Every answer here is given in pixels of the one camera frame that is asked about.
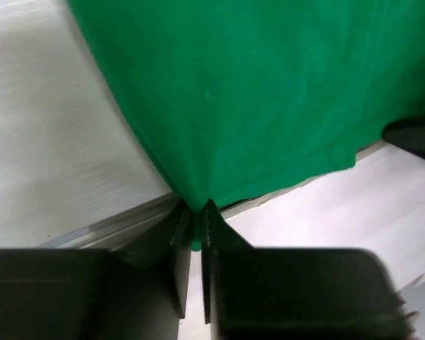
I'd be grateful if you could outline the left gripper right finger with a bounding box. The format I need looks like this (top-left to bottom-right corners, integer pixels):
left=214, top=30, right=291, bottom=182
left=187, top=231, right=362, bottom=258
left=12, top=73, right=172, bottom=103
left=200, top=199, right=253, bottom=324

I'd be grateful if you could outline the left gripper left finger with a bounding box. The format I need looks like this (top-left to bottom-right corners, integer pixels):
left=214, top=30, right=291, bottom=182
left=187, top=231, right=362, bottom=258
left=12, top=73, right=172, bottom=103
left=111, top=203, right=192, bottom=317

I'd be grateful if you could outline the green t shirt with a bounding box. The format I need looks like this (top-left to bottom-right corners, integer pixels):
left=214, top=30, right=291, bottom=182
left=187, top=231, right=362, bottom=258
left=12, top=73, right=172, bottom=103
left=66, top=0, right=425, bottom=252

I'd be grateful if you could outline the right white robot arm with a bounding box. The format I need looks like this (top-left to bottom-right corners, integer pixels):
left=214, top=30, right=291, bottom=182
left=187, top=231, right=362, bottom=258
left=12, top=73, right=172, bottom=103
left=382, top=115, right=425, bottom=160

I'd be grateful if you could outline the aluminium rail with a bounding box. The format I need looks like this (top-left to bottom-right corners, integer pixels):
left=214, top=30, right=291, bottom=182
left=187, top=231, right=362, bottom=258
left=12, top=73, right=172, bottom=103
left=38, top=136, right=397, bottom=249

